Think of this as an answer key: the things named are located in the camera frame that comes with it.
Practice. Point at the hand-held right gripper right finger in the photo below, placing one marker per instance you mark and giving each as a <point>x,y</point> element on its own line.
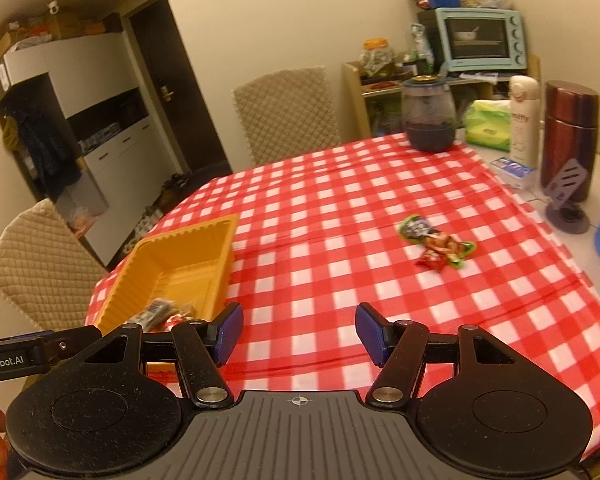
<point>372,332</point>

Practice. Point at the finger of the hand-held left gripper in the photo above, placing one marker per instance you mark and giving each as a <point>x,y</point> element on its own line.
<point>75,342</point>

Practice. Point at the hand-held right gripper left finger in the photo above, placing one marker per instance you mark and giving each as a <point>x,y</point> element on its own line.
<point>228,332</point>

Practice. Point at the red snack packet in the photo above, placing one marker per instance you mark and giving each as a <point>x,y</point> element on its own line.
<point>185,317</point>

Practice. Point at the clear dark snack packet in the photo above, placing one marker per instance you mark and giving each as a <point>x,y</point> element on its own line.
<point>152,315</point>

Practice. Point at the yellow plastic tray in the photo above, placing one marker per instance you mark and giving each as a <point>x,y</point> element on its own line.
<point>180,260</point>

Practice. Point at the small red candy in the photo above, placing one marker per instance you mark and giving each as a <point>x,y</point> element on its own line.
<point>430,261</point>

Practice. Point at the red candy green end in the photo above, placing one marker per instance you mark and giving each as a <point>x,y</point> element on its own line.
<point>447,247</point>

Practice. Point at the green dark snack packet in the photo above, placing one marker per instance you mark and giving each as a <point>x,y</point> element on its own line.
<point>419,227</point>

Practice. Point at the beige quilted chair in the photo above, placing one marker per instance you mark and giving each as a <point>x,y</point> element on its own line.
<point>40,265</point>
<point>287,115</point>

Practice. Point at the red checked tablecloth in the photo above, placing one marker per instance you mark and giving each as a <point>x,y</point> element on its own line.
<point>330,210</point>

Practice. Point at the pair of shoes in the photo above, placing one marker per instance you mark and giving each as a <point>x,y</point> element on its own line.
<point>175,187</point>

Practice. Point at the dark hanging jacket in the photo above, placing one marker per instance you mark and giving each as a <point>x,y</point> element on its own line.
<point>42,155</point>

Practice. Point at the blue white box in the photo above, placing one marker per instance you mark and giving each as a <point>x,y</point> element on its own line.
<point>512,172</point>

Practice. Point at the dark glass jar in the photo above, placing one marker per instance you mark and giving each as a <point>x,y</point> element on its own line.
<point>430,120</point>

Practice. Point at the wooden shelf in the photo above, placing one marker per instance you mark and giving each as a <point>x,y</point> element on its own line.
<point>355,105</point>

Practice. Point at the green tissue pack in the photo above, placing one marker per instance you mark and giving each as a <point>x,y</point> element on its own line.
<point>487,125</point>

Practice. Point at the grey phone stand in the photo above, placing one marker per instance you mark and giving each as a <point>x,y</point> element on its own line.
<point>567,185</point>

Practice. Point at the dark door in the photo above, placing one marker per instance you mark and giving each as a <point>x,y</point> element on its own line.
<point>180,85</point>

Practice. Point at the white cabinet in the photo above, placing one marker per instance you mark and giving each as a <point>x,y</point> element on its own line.
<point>95,90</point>

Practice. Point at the white thermos bottle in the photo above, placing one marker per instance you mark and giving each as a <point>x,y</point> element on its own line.
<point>524,120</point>

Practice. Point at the plastic jar orange lid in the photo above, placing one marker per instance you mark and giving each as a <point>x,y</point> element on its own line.
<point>378,57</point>

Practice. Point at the brown metal thermos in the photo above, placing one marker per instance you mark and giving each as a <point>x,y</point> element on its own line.
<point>570,130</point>

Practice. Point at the green white bag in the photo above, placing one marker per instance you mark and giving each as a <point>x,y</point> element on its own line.
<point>421,42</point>

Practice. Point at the blue toaster oven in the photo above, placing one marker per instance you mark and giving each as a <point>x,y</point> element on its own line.
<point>477,40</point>

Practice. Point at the cardboard box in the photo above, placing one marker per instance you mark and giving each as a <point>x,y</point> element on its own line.
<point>75,25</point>

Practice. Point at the white security camera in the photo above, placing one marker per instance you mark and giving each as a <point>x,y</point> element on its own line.
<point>54,6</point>

